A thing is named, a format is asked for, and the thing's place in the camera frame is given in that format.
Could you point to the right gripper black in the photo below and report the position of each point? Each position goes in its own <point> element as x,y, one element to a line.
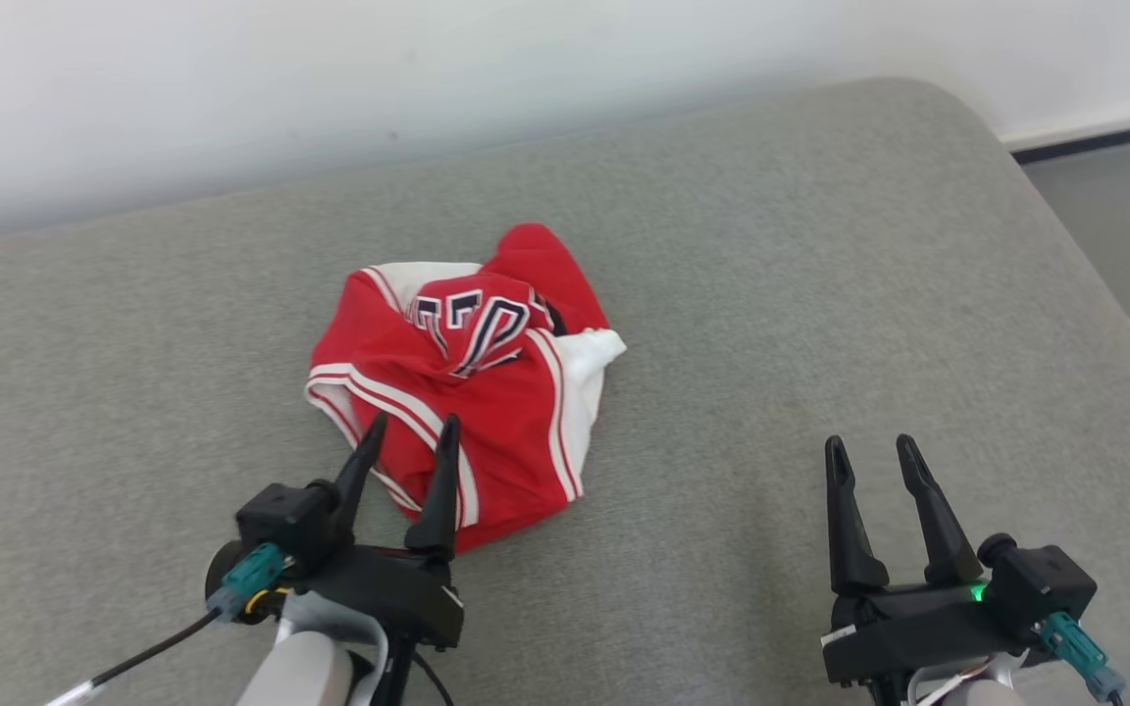
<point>918,632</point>

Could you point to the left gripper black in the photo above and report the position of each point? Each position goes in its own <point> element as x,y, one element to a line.
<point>398,593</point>

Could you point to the red basketball jersey garment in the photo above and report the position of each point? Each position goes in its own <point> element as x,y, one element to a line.
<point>511,441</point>

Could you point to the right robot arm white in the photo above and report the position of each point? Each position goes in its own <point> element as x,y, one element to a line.
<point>977,694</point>

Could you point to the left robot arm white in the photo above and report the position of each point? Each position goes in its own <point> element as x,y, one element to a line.
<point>300,672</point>

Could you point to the grey fabric sofa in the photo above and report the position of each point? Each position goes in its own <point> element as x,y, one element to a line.
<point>742,294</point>

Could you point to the dark baseboard strip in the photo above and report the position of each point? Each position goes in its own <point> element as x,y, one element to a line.
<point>1104,138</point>

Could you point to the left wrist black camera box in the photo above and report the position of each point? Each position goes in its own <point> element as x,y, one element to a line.
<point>285,520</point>

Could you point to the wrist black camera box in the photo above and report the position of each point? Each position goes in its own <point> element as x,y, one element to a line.
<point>1041,583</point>
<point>285,520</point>

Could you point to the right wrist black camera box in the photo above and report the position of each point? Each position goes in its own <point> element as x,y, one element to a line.
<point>1041,583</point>

